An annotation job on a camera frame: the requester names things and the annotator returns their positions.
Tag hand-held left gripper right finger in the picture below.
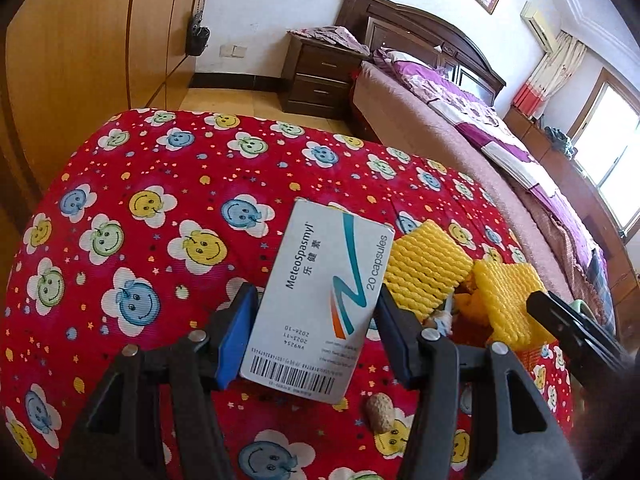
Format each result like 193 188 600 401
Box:
375 285 583 480

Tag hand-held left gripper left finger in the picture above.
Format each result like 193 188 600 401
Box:
55 282 261 480

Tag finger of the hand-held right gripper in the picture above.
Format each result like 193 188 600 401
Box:
526 290 626 386

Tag yellow foam fruit net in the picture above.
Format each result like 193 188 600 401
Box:
472 260 556 348
387 222 474 322

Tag grey medicine box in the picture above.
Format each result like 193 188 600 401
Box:
240 198 396 405

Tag orange foam fruit net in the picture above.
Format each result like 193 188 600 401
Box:
516 342 553 367

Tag blue plaid cloth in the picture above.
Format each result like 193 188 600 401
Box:
586 249 608 301

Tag peanut in shell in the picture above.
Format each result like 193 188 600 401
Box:
366 394 396 433

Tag wooden window cabinet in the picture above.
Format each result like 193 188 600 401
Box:
502 105 640 311

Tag bed with pink sheet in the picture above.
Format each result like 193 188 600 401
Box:
350 47 626 321

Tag window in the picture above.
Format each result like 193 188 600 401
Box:
570 67 640 241

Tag pile of clothes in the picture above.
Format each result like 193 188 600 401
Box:
542 126 578 161

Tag red smiley flower tablecloth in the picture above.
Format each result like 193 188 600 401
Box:
0 107 576 480

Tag purple patterned quilt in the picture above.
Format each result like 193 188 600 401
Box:
372 46 608 281

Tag white and red curtain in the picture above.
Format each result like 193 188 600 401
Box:
510 30 587 120

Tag dark wooden nightstand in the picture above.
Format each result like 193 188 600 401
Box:
280 30 371 120

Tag black hanging bag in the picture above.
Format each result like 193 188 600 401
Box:
185 16 210 56

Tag pink cloth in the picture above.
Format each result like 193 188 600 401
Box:
295 25 371 56

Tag white air conditioner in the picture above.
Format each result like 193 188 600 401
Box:
520 0 558 53

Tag dark wooden headboard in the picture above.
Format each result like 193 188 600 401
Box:
334 0 507 108

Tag wooden wardrobe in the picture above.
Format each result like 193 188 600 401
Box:
0 0 213 221

